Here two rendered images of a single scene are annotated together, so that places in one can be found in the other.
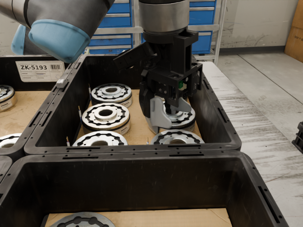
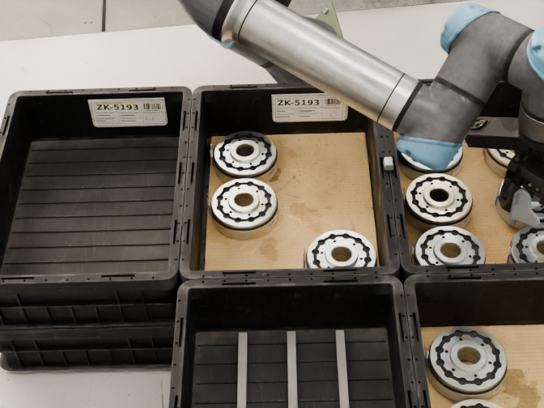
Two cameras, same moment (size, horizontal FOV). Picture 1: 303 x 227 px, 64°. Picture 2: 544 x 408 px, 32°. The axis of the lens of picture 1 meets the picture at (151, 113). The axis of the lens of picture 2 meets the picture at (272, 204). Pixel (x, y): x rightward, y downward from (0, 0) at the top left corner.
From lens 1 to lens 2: 0.99 m
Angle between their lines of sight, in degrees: 16
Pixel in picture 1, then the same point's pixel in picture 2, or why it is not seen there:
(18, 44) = not seen: hidden behind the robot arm
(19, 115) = (298, 188)
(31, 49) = not seen: hidden behind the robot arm
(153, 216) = (524, 330)
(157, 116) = (520, 211)
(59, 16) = (442, 136)
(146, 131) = (495, 219)
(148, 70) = (520, 167)
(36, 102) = (308, 160)
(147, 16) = (532, 129)
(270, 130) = not seen: outside the picture
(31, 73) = (292, 111)
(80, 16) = (461, 132)
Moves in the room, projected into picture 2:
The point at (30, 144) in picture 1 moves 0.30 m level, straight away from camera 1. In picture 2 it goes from (406, 261) to (290, 133)
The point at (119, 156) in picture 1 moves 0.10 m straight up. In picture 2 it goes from (501, 276) to (513, 227)
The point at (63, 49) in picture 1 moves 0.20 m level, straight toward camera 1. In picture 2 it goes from (441, 167) to (515, 280)
